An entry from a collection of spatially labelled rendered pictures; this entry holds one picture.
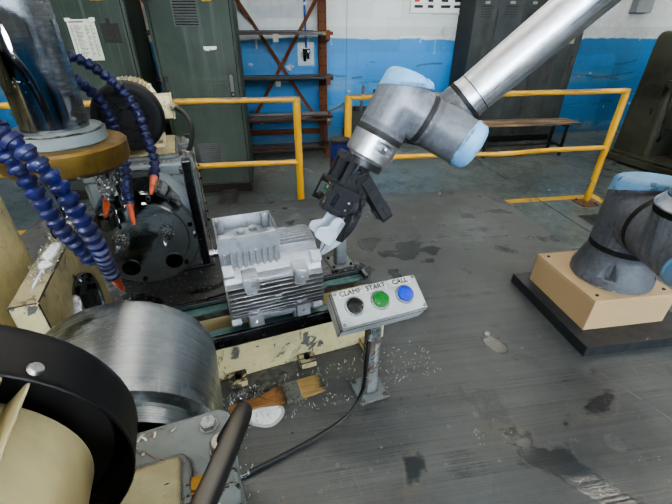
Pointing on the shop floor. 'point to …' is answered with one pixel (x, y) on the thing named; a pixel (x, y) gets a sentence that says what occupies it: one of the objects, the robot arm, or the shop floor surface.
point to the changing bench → (530, 125)
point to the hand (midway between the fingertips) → (326, 249)
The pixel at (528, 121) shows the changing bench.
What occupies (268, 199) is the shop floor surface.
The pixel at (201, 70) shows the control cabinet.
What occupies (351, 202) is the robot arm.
